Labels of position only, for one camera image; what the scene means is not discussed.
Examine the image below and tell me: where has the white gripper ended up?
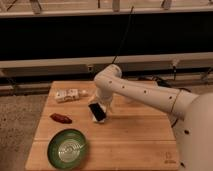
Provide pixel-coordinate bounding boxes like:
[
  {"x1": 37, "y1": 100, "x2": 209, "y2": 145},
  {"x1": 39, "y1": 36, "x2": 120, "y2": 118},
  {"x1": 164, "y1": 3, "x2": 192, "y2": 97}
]
[{"x1": 89, "y1": 88, "x2": 113, "y2": 108}]

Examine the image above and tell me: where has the black eraser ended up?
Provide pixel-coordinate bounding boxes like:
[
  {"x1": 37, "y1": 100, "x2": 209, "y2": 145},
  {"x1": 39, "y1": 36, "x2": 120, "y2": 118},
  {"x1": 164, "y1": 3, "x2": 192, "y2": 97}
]
[{"x1": 89, "y1": 103, "x2": 106, "y2": 121}]

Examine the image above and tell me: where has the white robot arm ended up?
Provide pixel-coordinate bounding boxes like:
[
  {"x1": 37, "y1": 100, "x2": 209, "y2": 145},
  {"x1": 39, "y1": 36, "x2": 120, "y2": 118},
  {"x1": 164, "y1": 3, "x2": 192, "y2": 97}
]
[{"x1": 89, "y1": 64, "x2": 213, "y2": 171}]

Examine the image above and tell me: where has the white plastic bottle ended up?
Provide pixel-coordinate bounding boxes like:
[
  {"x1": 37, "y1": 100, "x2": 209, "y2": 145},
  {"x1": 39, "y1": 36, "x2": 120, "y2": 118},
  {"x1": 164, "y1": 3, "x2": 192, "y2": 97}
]
[{"x1": 55, "y1": 89, "x2": 88, "y2": 103}]

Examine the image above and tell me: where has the dark red chili pepper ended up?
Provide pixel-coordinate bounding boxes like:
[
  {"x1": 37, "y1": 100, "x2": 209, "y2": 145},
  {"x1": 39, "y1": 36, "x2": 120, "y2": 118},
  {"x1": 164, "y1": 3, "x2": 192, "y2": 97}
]
[{"x1": 51, "y1": 113, "x2": 72, "y2": 124}]

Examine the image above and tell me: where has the wooden cutting board table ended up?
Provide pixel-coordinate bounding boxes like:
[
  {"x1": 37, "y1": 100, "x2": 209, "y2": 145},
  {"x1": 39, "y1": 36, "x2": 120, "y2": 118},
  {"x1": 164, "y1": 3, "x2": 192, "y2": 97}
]
[{"x1": 25, "y1": 81, "x2": 179, "y2": 171}]

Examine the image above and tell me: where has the green glass bowl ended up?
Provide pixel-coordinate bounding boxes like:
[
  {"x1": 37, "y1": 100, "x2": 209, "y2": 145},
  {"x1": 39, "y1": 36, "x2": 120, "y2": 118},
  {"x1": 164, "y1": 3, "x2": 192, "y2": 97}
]
[{"x1": 47, "y1": 129, "x2": 88, "y2": 170}]

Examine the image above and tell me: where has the black hanging cable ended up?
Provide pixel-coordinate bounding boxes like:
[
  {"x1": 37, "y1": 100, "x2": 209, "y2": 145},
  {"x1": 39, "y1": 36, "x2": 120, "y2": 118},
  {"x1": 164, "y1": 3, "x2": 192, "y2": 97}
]
[{"x1": 111, "y1": 5, "x2": 136, "y2": 66}]

